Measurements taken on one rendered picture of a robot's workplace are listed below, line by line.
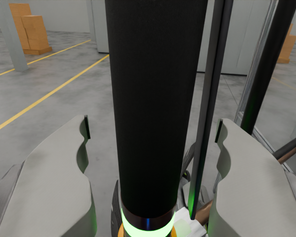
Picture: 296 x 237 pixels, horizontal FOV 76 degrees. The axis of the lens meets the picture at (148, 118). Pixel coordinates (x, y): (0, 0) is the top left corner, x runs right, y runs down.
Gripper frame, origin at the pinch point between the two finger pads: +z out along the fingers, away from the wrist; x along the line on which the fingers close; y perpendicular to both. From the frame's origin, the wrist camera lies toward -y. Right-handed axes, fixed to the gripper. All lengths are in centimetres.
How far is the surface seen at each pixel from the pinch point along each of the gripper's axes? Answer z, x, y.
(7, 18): 508, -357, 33
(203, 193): 34, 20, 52
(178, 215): 0.4, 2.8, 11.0
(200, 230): -0.9, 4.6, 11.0
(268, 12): 123, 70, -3
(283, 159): 8.8, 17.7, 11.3
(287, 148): 9.5, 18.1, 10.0
